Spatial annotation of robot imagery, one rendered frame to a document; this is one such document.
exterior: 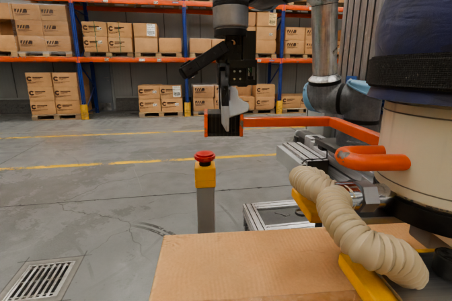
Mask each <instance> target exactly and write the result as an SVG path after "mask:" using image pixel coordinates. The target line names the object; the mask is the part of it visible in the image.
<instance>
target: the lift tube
mask: <svg viewBox="0 0 452 301"><path fill-rule="evenodd" d="M430 52H452V0H385V1H384V4H383V7H382V9H381V12H380V14H379V18H378V21H377V26H376V30H375V56H385V55H395V54H416V53H430ZM367 96H369V97H373V98H377V99H384V100H390V101H399V102H406V103H418V104H425V105H440V106H449V107H452V92H445V91H421V90H410V89H392V88H384V87H373V86H371V87H370V89H369V91H368V93H367Z"/></svg>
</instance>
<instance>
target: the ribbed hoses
mask: <svg viewBox="0 0 452 301"><path fill-rule="evenodd" d="M289 181H290V184H291V185H292V186H293V187H294V188H295V189H296V190H297V191H298V192H299V193H300V194H301V195H302V196H303V197H305V198H307V199H308V200H310V201H312V202H313V203H315V204H316V209H317V212H318V216H319V217H320V220H321V221H322V224H323V225H324V227H325V228H326V230H327V232H328V233H329V234H330V237H331V238H332V239H333V240H334V243H335V244H336V245H337V246H338V247H340V250H341V252H342V253H344V254H345V255H348V256H349V257H350V259H351V261H352V262H353V263H358V264H361V265H362V266H363V267H364V268H365V269H366V270H367V271H375V272H376V273H378V274H380V275H386V276H387V277H388V278H389V279H390V280H391V281H393V282H395V283H396V284H397V285H399V286H401V287H403V288H407V289H417V290H421V289H423V288H424V287H425V285H426V284H427V283H428V279H429V271H428V269H427V267H426V265H425V263H424V261H423V260H422V258H421V256H420V255H419V254H418V251H416V250H415V249H414V248H412V247H411V246H410V245H409V244H408V243H407V242H406V241H405V240H403V239H397V238H395V237H394V236H393V235H390V234H384V233H382V232H377V231H374V230H371V228H370V227H369V226H367V224H366V223H365V221H363V220H362V219H361V217H360V216H359V215H358V214H357V213H356V212H355V211H354V208H355V206H356V205H355V206H354V208H352V207H353V203H352V197H351V195H350V194H349V192H348V191H347V190H346V189H345V188H344V187H342V186H340V185H335V182H337V181H336V180H332V179H330V176H329V175H327V174H325V172H324V171H323V170H318V169H317V168H316V167H311V166H297V167H295V168H293V169H292V170H291V172H290V173H289ZM345 187H347V188H348V189H349V190H350V192H352V193H354V192H353V191H352V190H351V189H350V188H349V187H348V186H347V185H345ZM353 198H356V196H355V194H354V197H353Z"/></svg>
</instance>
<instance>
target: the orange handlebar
mask: <svg viewBox="0 0 452 301"><path fill-rule="evenodd" d="M300 126H330V127H332V128H335V129H337V130H339V131H341V132H343V133H345V134H347V135H350V136H352V137H354V138H357V139H359V140H361V141H363V142H366V143H367V144H370V145H368V146H343V147H340V148H338V149H337V150H336V152H335V155H334V157H335V159H336V161H337V162H338V163H339V164H340V165H342V166H344V167H346V168H348V169H352V170H356V171H406V170H408V169H409V168H410V166H411V161H410V159H409V158H408V157H407V156H406V155H403V154H386V150H385V147H384V146H383V145H378V144H379V135H380V133H378V132H376V131H373V130H370V129H368V128H364V127H362V126H359V125H356V124H353V123H351V122H347V121H345V120H342V119H340V118H337V117H329V116H273V117H243V127H300Z"/></svg>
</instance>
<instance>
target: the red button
mask: <svg viewBox="0 0 452 301"><path fill-rule="evenodd" d="M194 159H195V160H197V161H198V162H199V165H200V166H202V167H208V166H210V165H211V161H213V159H215V153H214V152H213V151H210V150H201V151H198V152H197V153H196V154H194Z"/></svg>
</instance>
